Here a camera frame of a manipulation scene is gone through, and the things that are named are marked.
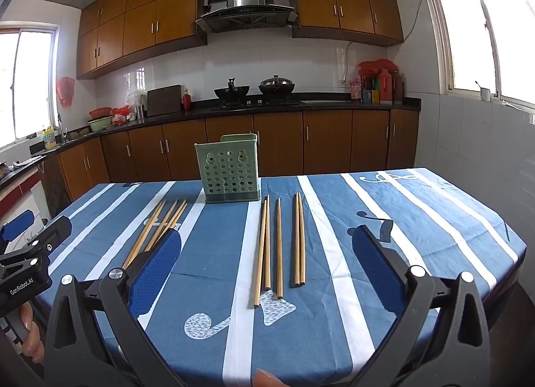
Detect red bag over condiments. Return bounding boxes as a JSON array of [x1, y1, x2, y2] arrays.
[[358, 59, 398, 78]]

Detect large sliding window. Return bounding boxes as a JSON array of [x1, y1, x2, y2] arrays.
[[418, 0, 535, 112]]

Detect window beside sink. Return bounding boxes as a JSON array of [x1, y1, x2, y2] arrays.
[[0, 21, 61, 149]]

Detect wooden upper cabinets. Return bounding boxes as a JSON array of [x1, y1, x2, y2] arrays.
[[76, 0, 404, 80]]

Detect blue white striped tablecloth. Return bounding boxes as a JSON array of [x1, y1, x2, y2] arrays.
[[39, 167, 527, 387]]

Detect pot with glass lid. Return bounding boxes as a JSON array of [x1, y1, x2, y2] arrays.
[[258, 75, 295, 97]]

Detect white wall cable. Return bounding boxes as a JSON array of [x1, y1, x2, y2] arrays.
[[343, 0, 423, 82]]

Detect green perforated utensil holder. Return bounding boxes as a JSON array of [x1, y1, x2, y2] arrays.
[[194, 133, 262, 204]]

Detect gas stove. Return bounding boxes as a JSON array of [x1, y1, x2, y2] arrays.
[[209, 96, 302, 108]]

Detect black kitchen countertop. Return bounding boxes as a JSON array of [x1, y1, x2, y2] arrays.
[[0, 96, 421, 187]]

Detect dark wooden cutting board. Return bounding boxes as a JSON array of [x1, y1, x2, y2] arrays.
[[146, 85, 183, 117]]

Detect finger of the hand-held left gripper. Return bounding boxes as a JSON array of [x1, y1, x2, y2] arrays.
[[23, 217, 73, 260], [0, 209, 36, 246]]

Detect hanging red plastic bag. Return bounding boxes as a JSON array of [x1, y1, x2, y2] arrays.
[[56, 76, 76, 107]]

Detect person's left hand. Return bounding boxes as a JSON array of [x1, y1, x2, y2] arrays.
[[19, 301, 45, 365]]

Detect black wok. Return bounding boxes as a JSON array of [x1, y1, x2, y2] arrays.
[[214, 78, 250, 104]]

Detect red oil bottle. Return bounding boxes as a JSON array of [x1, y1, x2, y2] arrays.
[[378, 69, 394, 104]]

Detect person's right hand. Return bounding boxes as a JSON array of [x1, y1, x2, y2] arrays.
[[253, 369, 290, 387]]

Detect green basin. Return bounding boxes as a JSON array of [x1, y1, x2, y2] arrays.
[[88, 116, 114, 132]]

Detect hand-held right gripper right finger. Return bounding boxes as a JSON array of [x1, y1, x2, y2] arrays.
[[343, 225, 493, 387]]

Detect wooden cabinets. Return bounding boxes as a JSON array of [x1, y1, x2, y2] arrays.
[[42, 109, 420, 206], [76, 0, 404, 80]]

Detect wooden lower cabinets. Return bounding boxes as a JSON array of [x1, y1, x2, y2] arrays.
[[42, 109, 420, 206]]

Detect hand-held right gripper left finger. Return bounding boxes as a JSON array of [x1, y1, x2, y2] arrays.
[[44, 228, 187, 387]]

